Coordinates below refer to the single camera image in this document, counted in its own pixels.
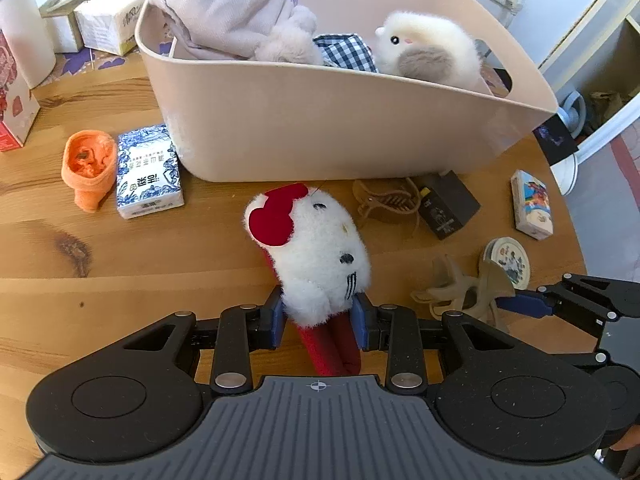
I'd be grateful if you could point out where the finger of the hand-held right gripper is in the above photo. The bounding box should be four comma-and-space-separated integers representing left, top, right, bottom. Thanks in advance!
494, 272, 640, 320
550, 310, 623, 356

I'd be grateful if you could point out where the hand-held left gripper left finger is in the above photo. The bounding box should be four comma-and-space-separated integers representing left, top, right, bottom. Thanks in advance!
120, 285, 286, 396

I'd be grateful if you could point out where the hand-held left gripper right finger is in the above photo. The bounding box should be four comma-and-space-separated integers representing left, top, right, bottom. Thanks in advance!
350, 292, 521, 396

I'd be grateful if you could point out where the round printed tin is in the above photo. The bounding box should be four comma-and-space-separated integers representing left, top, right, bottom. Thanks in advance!
480, 236, 530, 291

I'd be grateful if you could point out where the beige hair claw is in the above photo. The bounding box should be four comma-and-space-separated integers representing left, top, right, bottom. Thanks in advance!
411, 255, 516, 333

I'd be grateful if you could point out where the white plush toy red bow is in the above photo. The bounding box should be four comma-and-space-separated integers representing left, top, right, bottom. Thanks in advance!
243, 182, 372, 376

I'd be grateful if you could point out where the colourful card box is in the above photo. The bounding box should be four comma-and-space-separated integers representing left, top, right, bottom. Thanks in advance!
511, 169, 555, 240

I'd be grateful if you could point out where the brown hair claw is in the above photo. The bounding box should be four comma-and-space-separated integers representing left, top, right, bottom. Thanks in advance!
351, 177, 423, 226

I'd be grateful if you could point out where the black charger block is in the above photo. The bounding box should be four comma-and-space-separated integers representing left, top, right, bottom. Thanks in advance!
417, 170, 481, 241

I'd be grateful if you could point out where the blue and white tissue pack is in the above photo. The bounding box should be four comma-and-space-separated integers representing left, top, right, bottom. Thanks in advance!
116, 123, 185, 219

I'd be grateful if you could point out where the beige plastic basket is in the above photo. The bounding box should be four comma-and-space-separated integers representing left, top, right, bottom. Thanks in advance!
135, 0, 558, 183

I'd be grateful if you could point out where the orange sock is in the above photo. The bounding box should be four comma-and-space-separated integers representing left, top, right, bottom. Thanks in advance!
61, 130, 118, 213

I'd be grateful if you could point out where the blue floral cloth plaid lining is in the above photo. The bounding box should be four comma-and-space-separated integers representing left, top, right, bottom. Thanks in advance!
312, 34, 378, 73

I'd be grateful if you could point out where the white hamster plush toy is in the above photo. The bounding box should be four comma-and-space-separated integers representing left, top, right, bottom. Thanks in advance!
375, 10, 483, 86

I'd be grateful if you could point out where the beige plush garment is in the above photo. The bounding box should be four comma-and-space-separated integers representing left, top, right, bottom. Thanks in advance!
159, 0, 323, 65

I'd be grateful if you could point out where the wooden desktop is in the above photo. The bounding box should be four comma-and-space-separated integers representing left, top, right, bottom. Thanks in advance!
0, 52, 587, 476

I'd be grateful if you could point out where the white round stand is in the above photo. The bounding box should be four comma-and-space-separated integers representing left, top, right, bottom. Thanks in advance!
550, 152, 581, 196

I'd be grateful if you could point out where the light blue plastic device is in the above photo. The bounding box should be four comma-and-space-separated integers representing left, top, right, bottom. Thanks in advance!
555, 91, 588, 138

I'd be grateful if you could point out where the white cabinet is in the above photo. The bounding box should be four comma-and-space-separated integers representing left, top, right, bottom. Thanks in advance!
540, 0, 640, 151

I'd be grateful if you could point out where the white soft tissue pack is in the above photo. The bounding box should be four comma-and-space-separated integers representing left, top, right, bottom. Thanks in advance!
74, 0, 146, 56

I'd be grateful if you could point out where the red and white carton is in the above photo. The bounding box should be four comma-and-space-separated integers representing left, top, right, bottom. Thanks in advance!
0, 27, 42, 153

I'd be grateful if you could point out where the white and gold box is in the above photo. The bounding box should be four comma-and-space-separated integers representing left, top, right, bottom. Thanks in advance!
39, 0, 93, 53

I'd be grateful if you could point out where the white thermos bottle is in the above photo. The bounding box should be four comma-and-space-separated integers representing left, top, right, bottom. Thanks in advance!
0, 0, 57, 90

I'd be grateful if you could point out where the white plug with cable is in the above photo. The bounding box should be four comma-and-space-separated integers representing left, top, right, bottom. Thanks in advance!
495, 0, 525, 31

